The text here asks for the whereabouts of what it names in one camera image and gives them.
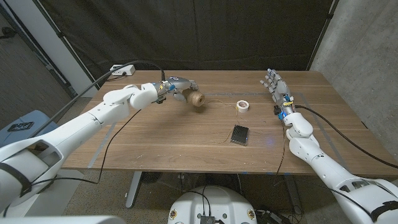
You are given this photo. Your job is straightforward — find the jute twine strand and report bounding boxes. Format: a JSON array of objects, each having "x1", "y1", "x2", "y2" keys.
[{"x1": 205, "y1": 98, "x2": 249, "y2": 145}]

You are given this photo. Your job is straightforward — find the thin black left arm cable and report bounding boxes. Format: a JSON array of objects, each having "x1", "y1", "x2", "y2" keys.
[{"x1": 18, "y1": 109, "x2": 142, "y2": 190}]

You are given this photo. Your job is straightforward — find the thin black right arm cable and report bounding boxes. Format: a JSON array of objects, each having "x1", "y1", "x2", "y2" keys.
[{"x1": 273, "y1": 123, "x2": 287, "y2": 178}]

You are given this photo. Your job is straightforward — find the black outlet box cord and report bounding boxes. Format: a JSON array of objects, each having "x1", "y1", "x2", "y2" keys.
[{"x1": 105, "y1": 72, "x2": 127, "y2": 82}]

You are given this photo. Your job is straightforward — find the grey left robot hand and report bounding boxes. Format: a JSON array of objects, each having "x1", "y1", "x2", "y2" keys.
[{"x1": 155, "y1": 76, "x2": 200, "y2": 103}]

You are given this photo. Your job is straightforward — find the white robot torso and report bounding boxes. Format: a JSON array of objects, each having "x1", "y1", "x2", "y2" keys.
[{"x1": 167, "y1": 185, "x2": 258, "y2": 224}]

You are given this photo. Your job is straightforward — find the black wall fixture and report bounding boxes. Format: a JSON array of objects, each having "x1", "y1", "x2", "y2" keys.
[{"x1": 0, "y1": 26, "x2": 18, "y2": 40}]

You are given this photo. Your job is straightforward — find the black torso cable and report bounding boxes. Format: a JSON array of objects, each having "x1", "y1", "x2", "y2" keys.
[{"x1": 182, "y1": 185, "x2": 213, "y2": 218}]

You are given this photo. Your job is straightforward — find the light grey table leg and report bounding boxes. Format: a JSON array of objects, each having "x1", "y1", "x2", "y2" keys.
[{"x1": 125, "y1": 171, "x2": 144, "y2": 209}]

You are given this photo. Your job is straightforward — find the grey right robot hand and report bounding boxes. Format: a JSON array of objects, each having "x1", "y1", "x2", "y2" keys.
[{"x1": 260, "y1": 68, "x2": 295, "y2": 119}]

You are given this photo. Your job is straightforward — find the white power outlet box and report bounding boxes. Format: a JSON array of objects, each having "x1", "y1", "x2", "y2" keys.
[{"x1": 109, "y1": 64, "x2": 136, "y2": 77}]

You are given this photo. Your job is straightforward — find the black round fan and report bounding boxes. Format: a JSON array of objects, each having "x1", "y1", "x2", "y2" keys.
[{"x1": 141, "y1": 172, "x2": 163, "y2": 184}]

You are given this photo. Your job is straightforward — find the blue plastic container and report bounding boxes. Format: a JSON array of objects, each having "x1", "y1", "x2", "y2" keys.
[{"x1": 0, "y1": 110, "x2": 60, "y2": 147}]

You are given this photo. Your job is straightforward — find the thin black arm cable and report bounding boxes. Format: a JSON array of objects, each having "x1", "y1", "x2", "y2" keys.
[
  {"x1": 273, "y1": 123, "x2": 287, "y2": 178},
  {"x1": 18, "y1": 109, "x2": 142, "y2": 190}
]

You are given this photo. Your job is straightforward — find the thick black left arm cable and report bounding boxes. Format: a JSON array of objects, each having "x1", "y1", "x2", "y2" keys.
[{"x1": 29, "y1": 60, "x2": 165, "y2": 139}]

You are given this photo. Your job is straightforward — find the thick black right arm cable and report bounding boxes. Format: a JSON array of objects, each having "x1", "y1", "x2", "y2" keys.
[{"x1": 294, "y1": 105, "x2": 398, "y2": 170}]

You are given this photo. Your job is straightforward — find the black backdrop frame pole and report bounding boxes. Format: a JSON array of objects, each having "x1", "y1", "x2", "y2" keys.
[
  {"x1": 306, "y1": 0, "x2": 340, "y2": 72},
  {"x1": 32, "y1": 0, "x2": 101, "y2": 90}
]

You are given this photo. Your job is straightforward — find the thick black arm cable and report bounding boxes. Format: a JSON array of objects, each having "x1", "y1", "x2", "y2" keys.
[
  {"x1": 294, "y1": 105, "x2": 398, "y2": 170},
  {"x1": 29, "y1": 60, "x2": 165, "y2": 139}
]

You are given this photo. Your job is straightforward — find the brown jute twine spool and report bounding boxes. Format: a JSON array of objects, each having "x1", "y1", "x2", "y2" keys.
[{"x1": 182, "y1": 89, "x2": 206, "y2": 108}]

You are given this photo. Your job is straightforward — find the white adhesive tape roll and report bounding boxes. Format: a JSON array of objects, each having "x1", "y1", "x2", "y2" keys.
[{"x1": 236, "y1": 100, "x2": 250, "y2": 113}]

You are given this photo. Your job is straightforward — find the black flat package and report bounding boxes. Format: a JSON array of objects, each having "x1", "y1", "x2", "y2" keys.
[{"x1": 230, "y1": 124, "x2": 249, "y2": 147}]

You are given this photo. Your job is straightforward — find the black backdrop curtain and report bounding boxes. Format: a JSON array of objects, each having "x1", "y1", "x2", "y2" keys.
[{"x1": 32, "y1": 0, "x2": 340, "y2": 88}]

